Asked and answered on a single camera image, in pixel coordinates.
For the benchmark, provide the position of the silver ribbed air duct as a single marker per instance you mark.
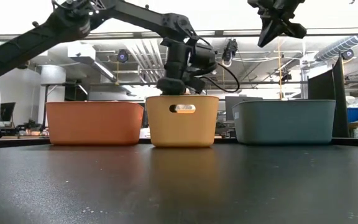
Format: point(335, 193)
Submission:
point(340, 46)

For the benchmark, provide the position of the dark background monitor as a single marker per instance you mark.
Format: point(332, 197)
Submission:
point(228, 107)

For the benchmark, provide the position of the black computer monitor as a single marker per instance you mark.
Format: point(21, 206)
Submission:
point(320, 87)

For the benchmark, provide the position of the blue storage tote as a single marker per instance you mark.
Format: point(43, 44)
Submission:
point(356, 114)

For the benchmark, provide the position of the yellow plastic bin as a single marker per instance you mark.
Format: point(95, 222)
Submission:
point(182, 130)

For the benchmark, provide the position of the round ceiling camera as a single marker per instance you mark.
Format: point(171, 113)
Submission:
point(122, 56)
point(347, 54)
point(23, 66)

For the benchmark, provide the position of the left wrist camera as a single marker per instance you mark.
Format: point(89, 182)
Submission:
point(205, 59)

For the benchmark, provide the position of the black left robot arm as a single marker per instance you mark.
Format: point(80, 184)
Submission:
point(20, 49)

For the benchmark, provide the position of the blue-grey plastic bin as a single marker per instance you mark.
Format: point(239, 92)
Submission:
point(284, 124)

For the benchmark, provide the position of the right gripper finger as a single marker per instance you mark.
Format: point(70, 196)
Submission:
point(269, 31)
point(295, 31)

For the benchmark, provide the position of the hanging black ceiling device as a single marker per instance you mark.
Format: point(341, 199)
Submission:
point(230, 49)

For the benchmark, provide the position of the small black monitor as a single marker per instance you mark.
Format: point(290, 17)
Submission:
point(5, 111)

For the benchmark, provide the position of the orange plastic bin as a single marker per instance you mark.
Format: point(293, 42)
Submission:
point(95, 124)

